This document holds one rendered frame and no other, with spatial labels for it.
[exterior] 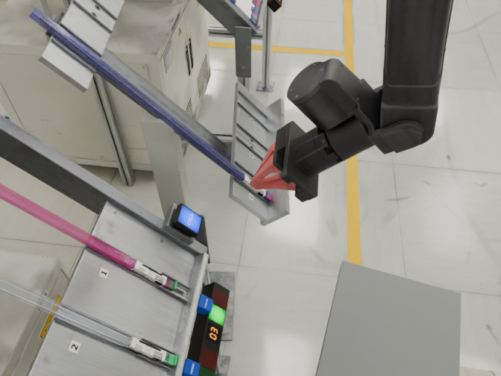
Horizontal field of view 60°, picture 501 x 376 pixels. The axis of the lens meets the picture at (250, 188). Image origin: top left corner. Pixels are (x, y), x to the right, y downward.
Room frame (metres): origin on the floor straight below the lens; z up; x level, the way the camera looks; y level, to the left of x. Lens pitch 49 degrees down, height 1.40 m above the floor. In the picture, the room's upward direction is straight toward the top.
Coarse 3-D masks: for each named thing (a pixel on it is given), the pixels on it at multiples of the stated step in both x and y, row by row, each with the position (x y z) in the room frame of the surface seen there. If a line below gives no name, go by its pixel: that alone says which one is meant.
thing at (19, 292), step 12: (0, 276) 0.26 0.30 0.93; (0, 288) 0.25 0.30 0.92; (12, 288) 0.25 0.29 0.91; (24, 288) 0.26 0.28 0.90; (24, 300) 0.25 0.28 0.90; (36, 300) 0.25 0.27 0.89; (48, 300) 0.26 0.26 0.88; (48, 312) 0.24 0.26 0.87; (60, 312) 0.25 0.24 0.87; (72, 312) 0.25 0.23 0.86; (84, 324) 0.24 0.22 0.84; (96, 324) 0.25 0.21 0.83; (108, 336) 0.24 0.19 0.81; (120, 336) 0.24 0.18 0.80; (132, 336) 0.24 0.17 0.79; (168, 360) 0.23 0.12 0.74
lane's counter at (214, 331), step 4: (208, 324) 0.32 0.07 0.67; (212, 324) 0.32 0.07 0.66; (208, 328) 0.31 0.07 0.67; (212, 328) 0.31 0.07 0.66; (216, 328) 0.31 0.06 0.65; (220, 328) 0.32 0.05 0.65; (208, 332) 0.30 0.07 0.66; (212, 332) 0.31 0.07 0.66; (216, 332) 0.31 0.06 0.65; (220, 332) 0.31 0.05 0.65; (208, 336) 0.30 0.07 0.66; (212, 336) 0.30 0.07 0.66; (216, 336) 0.30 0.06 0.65; (220, 336) 0.30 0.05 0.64; (212, 340) 0.29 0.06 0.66; (216, 340) 0.29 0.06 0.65
